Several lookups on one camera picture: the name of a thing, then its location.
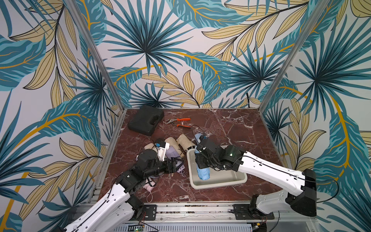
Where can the orange handled pliers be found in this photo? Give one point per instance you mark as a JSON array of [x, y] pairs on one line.
[[179, 122]]

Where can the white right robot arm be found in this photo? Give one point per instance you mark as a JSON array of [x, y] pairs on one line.
[[298, 188]]

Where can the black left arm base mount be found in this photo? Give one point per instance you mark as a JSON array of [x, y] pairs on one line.
[[145, 211]]

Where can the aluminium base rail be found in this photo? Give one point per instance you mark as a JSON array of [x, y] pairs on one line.
[[220, 212]]

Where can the beige folded umbrella middle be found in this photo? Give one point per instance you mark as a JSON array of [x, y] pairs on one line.
[[173, 143]]

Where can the light blue folded umbrella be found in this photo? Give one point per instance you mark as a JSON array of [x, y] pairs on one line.
[[199, 137]]

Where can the aluminium frame post left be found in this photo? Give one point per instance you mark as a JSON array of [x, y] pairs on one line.
[[83, 27]]

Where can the pink folded umbrella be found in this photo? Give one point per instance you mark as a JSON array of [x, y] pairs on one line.
[[148, 187]]

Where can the aluminium frame post right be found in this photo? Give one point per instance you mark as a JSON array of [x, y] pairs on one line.
[[312, 20]]

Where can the beige folded umbrella by box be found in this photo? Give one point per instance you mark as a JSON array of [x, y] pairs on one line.
[[185, 143]]

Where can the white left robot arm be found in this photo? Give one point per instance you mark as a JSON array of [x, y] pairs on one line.
[[120, 204]]

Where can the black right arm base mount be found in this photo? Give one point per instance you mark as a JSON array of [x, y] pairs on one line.
[[250, 211]]

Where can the beige plastic storage box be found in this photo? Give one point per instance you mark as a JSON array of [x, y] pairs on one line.
[[216, 180]]

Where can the aluminium frame post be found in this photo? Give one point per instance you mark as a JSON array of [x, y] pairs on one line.
[[312, 20], [83, 27]]

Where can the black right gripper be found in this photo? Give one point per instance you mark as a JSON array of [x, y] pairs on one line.
[[201, 149]]

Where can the beige umbrella with black strap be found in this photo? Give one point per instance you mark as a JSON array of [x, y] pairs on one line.
[[150, 146]]

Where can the lilac umbrella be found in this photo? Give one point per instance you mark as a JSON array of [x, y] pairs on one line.
[[174, 156]]

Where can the black plastic tool case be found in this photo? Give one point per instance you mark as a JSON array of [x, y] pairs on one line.
[[146, 119]]

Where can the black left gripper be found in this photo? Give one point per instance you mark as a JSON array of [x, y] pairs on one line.
[[172, 169]]

